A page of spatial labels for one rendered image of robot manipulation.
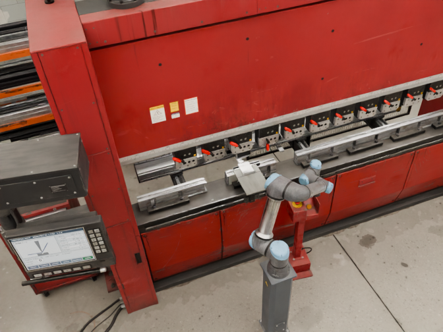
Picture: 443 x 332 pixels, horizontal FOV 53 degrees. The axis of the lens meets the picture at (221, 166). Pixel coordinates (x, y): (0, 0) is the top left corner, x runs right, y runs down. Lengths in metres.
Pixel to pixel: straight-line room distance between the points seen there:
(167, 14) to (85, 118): 0.67
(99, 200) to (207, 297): 1.42
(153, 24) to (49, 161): 0.88
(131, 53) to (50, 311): 2.33
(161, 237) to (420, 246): 2.27
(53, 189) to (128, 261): 1.26
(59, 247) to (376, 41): 2.28
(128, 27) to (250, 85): 0.86
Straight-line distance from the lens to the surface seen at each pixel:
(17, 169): 2.12
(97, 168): 2.60
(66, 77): 2.25
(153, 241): 3.31
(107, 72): 2.50
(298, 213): 3.29
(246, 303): 3.72
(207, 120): 2.83
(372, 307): 3.83
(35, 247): 2.40
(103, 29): 2.38
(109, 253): 2.43
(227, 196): 3.22
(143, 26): 2.40
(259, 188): 3.10
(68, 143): 2.16
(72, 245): 2.38
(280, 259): 2.78
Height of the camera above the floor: 3.23
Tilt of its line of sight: 43 degrees down
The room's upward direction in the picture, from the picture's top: 4 degrees counter-clockwise
